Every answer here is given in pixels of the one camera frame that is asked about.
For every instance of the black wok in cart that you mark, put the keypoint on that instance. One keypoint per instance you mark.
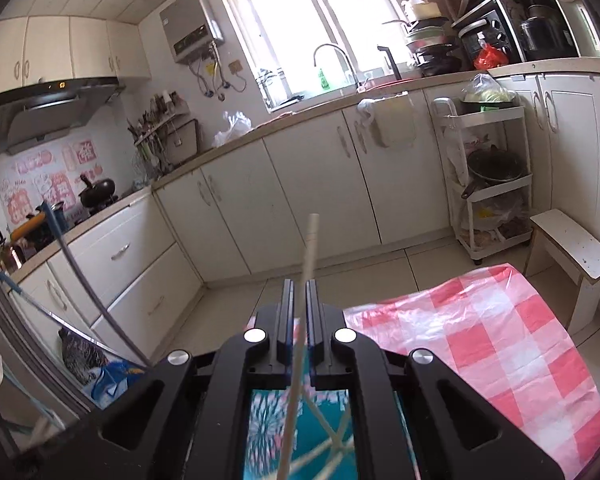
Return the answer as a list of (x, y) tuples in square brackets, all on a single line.
[(495, 167)]

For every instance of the white rolling cart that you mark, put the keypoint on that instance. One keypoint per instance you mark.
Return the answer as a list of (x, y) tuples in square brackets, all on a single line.
[(485, 115)]

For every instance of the bagged green vegetables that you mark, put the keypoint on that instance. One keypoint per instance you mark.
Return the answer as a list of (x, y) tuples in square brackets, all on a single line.
[(487, 92)]

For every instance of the white kitchen base cabinets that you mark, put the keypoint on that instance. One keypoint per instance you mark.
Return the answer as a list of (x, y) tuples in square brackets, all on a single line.
[(305, 200)]

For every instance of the blue printed plastic bag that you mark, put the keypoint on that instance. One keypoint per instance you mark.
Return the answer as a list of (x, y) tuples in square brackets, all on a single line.
[(115, 380)]

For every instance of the red checkered plastic tablecloth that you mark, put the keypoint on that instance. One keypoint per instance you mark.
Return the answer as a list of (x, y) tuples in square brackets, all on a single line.
[(480, 335)]

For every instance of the wall utensil rack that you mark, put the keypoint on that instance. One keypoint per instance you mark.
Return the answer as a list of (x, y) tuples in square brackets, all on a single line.
[(152, 125)]

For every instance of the black kettle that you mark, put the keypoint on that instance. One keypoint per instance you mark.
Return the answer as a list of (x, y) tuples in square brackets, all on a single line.
[(542, 32)]

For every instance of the cream wall cabinets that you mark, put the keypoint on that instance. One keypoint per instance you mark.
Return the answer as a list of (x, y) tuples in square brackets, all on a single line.
[(50, 50)]

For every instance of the black lidded pot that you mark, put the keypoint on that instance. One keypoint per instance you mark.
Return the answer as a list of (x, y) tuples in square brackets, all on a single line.
[(97, 190)]

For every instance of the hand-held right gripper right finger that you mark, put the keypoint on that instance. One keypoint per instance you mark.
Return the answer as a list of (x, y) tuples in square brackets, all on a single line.
[(316, 320)]

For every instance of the white plastic bag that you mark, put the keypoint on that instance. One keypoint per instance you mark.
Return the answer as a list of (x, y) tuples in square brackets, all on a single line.
[(232, 130)]

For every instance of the wall power outlet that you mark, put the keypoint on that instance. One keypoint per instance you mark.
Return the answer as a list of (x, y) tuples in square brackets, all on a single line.
[(236, 65)]

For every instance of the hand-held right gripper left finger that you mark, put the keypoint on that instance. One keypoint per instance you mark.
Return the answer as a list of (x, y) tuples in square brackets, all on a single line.
[(285, 320)]

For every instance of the white electric thermos pot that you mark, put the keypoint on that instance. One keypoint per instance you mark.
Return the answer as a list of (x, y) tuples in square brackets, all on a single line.
[(577, 20)]

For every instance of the dark patterned bag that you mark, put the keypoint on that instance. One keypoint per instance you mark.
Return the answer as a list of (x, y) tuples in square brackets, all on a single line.
[(82, 355)]

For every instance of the dark leaning tray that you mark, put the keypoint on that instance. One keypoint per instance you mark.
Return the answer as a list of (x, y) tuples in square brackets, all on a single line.
[(182, 142)]

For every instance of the red plastic bag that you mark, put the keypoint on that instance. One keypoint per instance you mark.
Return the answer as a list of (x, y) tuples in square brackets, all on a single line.
[(491, 57)]

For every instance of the metal stovetop kettle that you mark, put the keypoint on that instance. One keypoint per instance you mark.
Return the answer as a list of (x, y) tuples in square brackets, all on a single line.
[(7, 255)]

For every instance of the black angular faucet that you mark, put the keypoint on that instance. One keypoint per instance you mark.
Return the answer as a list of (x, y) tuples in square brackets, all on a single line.
[(391, 65)]

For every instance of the white wooden stool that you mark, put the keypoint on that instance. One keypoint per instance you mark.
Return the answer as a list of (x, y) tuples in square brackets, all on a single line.
[(570, 245)]

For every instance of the set of wooden chopsticks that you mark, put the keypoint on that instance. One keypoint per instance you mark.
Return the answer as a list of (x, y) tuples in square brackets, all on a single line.
[(337, 440)]

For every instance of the black toaster oven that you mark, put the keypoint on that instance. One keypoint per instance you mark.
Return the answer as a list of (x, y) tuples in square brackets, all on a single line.
[(495, 30)]

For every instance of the curved metal faucet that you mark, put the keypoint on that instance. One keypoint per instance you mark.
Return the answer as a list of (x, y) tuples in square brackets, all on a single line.
[(348, 61)]

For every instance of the floral trash bin with bag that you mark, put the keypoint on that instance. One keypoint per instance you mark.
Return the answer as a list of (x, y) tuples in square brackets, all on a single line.
[(30, 330)]

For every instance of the kitchen window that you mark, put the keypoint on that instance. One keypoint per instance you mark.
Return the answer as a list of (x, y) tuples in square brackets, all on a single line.
[(305, 20)]

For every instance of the stack of pots and dishes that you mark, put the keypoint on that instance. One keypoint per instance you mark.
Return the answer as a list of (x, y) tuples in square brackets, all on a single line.
[(432, 45)]

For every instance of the beige hanging waste bin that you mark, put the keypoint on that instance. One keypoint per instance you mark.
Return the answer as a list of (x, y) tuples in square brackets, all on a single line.
[(395, 120)]

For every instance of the teal perforated plastic basket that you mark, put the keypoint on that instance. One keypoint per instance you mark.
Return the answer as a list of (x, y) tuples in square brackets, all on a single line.
[(265, 460)]

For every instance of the single wooden chopstick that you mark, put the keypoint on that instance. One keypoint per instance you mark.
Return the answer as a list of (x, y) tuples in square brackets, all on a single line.
[(310, 250)]

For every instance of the grey range hood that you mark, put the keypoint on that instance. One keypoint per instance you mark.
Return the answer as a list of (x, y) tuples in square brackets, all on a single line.
[(45, 110)]

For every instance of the green dish soap bottle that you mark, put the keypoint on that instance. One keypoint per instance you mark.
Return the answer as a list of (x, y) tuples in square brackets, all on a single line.
[(324, 81)]

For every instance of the grey wall water heater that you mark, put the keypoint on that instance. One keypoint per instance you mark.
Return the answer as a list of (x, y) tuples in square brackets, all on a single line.
[(192, 25)]

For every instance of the pink wall sticker sheet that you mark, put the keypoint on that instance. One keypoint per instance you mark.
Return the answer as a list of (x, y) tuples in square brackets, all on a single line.
[(40, 180)]

